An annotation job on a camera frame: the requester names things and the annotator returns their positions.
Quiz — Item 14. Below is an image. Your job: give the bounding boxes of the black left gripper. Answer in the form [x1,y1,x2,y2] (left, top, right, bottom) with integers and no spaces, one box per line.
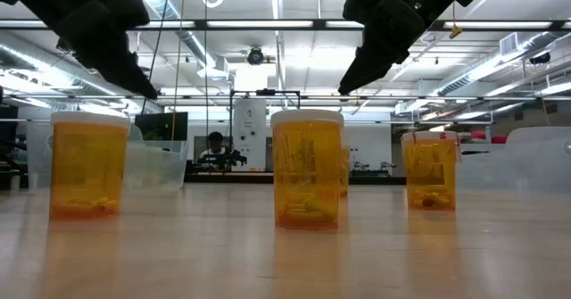
[55,0,159,101]

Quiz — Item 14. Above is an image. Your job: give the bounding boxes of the dark shelf unit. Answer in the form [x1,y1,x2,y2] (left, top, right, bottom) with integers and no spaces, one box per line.
[0,104,22,189]

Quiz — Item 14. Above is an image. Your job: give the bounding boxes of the long black bench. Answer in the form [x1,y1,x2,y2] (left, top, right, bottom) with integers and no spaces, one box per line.
[184,170,407,187]

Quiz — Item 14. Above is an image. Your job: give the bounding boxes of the yellow hanging connector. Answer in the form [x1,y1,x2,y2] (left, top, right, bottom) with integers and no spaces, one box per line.
[448,2,465,40]

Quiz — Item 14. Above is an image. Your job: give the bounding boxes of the person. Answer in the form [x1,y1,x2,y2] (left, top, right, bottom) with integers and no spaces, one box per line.
[197,130,234,171]

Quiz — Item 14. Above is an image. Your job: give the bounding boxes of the distant grey machines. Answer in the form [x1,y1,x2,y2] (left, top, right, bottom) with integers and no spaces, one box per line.
[351,159,398,178]

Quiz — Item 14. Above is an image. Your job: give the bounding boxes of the black monitor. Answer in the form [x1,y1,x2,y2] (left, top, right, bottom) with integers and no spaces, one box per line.
[134,111,189,142]

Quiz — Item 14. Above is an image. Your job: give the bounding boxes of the red containers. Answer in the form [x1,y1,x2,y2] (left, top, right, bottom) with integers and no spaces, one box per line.
[463,130,509,145]

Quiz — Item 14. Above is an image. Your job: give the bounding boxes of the large orange labelled pill bottle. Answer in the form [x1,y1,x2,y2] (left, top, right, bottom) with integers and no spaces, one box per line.
[269,108,345,231]

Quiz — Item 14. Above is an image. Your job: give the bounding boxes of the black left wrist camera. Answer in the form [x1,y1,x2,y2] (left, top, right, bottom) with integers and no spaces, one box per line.
[104,0,151,29]

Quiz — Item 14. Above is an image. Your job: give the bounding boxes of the tan hanging rope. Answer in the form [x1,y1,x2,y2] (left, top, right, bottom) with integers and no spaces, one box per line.
[170,0,186,142]

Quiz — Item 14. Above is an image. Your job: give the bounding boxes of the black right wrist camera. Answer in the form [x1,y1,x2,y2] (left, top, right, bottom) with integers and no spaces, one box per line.
[342,0,394,24]

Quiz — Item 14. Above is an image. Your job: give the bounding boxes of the white cabinet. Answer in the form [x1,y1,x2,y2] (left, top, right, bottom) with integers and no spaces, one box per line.
[232,98,269,172]

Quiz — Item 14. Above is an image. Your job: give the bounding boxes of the orange pill bottle red marks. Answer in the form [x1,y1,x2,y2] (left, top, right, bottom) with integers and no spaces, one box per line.
[400,130,461,212]

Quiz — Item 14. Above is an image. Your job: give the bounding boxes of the black desk device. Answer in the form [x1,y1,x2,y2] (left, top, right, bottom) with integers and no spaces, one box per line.
[198,150,248,170]

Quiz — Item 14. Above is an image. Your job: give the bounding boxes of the clear plastic bin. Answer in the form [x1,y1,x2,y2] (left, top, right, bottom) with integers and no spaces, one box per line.
[24,120,189,192]
[455,126,571,194]

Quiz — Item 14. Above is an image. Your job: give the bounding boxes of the thin black hanging cable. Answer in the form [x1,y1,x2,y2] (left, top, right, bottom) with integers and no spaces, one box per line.
[203,0,210,166]

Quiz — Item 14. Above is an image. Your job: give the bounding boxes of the round black ceiling camera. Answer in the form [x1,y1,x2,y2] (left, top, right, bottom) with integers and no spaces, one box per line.
[245,46,266,67]

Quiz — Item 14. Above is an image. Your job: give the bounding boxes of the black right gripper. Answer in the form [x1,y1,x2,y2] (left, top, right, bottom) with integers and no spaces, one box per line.
[337,0,428,96]

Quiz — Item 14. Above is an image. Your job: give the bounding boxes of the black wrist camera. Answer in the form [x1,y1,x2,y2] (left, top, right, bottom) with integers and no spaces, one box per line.
[104,0,151,29]
[342,0,394,24]

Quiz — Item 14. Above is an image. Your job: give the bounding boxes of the black ceiling dome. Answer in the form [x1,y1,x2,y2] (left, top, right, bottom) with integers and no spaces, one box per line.
[529,51,553,66]

